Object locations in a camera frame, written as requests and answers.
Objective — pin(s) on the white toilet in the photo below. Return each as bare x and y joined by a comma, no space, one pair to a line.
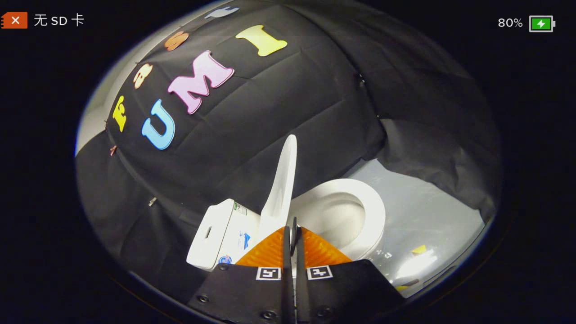
225,229

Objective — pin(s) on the white toilet seat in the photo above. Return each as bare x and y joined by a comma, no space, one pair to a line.
374,211

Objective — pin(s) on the black backdrop cloth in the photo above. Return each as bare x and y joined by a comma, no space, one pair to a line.
279,126

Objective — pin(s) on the white toilet lid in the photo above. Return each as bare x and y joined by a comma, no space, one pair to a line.
283,189

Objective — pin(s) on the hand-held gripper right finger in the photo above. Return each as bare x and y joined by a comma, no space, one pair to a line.
302,288

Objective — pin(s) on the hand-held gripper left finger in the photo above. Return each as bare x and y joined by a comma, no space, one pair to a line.
286,279

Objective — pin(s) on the copper clip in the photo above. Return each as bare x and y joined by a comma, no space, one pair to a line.
113,150

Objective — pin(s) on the yellow floor tape piece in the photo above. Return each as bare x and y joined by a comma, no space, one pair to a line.
401,288
419,249

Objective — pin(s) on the silver clip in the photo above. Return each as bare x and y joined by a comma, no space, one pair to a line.
152,201

